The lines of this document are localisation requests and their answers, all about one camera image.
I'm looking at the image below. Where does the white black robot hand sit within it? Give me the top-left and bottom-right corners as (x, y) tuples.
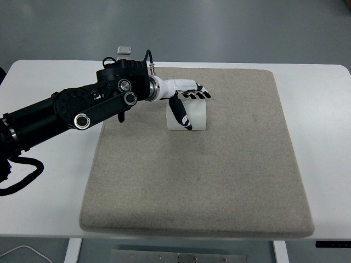
(157, 78), (212, 132)

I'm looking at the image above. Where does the white ribbed cup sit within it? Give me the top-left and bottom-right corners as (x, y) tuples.
(166, 97), (208, 131)

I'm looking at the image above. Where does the grey-brown fabric mat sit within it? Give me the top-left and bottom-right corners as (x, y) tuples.
(78, 65), (315, 238)

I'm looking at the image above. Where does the grey metal plate with screws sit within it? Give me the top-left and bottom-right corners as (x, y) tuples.
(109, 249), (247, 263)

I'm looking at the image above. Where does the white table leg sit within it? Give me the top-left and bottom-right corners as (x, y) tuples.
(64, 238), (83, 263)
(273, 240), (289, 263)

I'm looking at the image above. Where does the black table control panel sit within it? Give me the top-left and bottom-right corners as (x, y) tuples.
(315, 241), (351, 249)

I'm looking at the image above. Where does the white cable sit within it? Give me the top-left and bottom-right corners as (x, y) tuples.
(0, 245), (53, 263)

